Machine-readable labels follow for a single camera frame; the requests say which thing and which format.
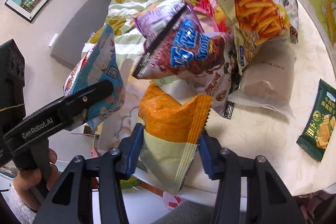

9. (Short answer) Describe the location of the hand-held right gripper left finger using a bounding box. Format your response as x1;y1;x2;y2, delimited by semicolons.
33;123;145;224

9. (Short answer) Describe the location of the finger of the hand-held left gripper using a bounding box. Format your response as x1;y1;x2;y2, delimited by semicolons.
54;79;114;119
63;109;88;132

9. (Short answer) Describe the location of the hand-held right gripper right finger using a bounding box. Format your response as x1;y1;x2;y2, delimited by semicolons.
198;135;300;224

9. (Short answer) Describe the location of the blue and white snack packet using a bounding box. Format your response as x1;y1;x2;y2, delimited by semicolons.
63;25;125;131

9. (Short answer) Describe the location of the orange and cream snack packet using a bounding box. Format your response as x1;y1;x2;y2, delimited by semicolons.
138;82;213;194

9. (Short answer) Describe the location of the person's left hand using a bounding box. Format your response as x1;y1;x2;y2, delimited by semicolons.
13;148;62;199

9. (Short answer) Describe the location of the grey padded headboard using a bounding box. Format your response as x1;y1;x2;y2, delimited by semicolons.
50;0;124;69

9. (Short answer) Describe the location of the white translucent snack packet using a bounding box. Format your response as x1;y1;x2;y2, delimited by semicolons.
227;43;297;117

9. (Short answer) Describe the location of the dark green cracker packet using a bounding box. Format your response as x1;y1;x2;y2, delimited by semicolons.
297;79;336;163

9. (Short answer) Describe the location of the pale fries snack packet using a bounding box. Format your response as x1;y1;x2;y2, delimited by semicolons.
197;0;292;76

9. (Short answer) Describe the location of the white wall switch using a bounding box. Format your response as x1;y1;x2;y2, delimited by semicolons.
48;33;59;47

